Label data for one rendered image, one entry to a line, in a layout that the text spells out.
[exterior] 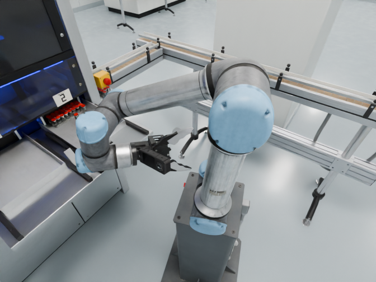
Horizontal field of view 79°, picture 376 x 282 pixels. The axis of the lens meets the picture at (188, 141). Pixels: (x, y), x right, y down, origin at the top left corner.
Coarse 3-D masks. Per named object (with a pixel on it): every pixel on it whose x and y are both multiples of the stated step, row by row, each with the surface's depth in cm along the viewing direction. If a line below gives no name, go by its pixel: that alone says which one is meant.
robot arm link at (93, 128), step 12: (96, 108) 64; (84, 120) 57; (96, 120) 57; (108, 120) 62; (84, 132) 56; (96, 132) 56; (108, 132) 61; (84, 144) 59; (96, 144) 59; (108, 144) 63; (96, 156) 62
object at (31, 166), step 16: (16, 144) 108; (32, 144) 108; (0, 160) 101; (16, 160) 101; (32, 160) 101; (48, 160) 101; (0, 176) 95; (16, 176) 95; (32, 176) 95; (48, 176) 92; (0, 192) 89; (16, 192) 89; (32, 192) 89; (0, 208) 81
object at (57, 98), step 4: (68, 88) 112; (60, 92) 109; (64, 92) 111; (68, 92) 112; (56, 96) 108; (60, 96) 110; (68, 96) 113; (56, 100) 109; (60, 100) 111; (68, 100) 114; (60, 104) 112
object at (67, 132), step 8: (88, 104) 128; (72, 120) 121; (120, 120) 118; (48, 128) 111; (56, 128) 116; (64, 128) 116; (72, 128) 116; (120, 128) 115; (56, 136) 110; (64, 136) 112; (72, 136) 112; (72, 144) 103
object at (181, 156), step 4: (204, 128) 235; (200, 132) 229; (204, 132) 243; (192, 136) 221; (196, 136) 221; (188, 140) 218; (192, 140) 221; (188, 144) 217; (184, 148) 215; (180, 152) 215; (184, 152) 216; (180, 156) 219; (184, 156) 219
